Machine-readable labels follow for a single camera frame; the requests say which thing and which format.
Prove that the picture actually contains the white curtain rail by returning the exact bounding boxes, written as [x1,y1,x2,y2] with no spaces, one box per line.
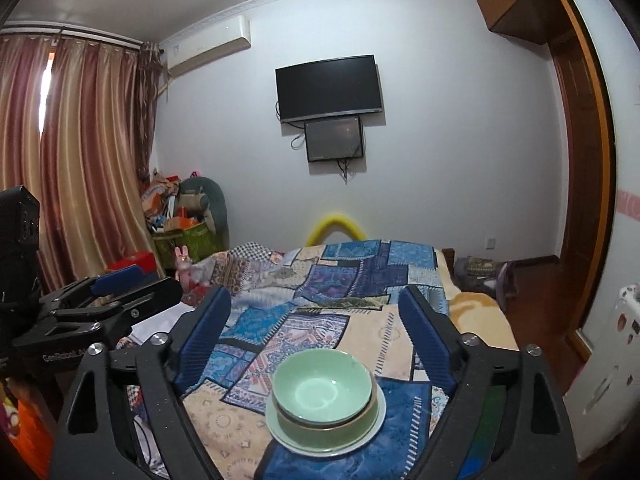
[0,22,143,52]

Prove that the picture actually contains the purple bag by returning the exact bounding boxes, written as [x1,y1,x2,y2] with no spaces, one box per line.
[492,260,521,311]

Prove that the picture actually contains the green storage box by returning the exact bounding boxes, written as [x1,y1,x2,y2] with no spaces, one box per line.
[152,225,223,271]

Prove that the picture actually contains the pale green plate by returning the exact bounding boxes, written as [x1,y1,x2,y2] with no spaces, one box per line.
[265,385,387,457]

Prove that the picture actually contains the red box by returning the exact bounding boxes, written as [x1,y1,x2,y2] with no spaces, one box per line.
[105,252,158,281]

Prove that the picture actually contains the grey backpack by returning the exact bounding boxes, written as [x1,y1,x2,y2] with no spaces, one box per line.
[454,256,501,291]

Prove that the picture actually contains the black wall television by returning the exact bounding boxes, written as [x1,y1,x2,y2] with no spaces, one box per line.
[275,54,384,124]

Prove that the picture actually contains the pale green bowl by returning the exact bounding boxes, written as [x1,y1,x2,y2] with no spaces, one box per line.
[272,349,373,423]

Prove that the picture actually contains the white air conditioner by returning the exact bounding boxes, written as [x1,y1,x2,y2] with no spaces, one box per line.
[161,15,252,78]

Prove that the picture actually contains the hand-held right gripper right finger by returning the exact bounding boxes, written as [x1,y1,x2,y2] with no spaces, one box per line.
[398,285,581,480]

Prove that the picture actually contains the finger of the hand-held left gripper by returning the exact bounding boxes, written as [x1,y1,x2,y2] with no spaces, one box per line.
[39,265,151,317]
[47,276,183,335]

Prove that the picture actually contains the yellow foam tube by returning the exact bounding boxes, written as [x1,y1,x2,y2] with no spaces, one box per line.
[306,212,368,247]

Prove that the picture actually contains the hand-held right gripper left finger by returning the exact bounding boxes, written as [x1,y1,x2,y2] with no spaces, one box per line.
[50,285,232,480]

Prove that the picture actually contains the patchwork printed blanket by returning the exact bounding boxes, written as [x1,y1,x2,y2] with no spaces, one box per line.
[127,239,468,480]

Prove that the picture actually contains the brown wooden door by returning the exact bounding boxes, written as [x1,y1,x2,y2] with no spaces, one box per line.
[547,0,616,361]

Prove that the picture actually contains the striped pink curtain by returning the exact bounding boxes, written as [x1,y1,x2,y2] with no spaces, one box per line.
[0,35,171,296]

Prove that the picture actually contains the pink bunny toy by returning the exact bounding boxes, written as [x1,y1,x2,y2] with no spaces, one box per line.
[174,246,206,293]

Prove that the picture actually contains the small black monitor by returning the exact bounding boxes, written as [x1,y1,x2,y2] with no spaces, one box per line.
[304,115,364,163]

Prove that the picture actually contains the orange printed bag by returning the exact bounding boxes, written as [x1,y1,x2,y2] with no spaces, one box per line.
[0,380,56,480]

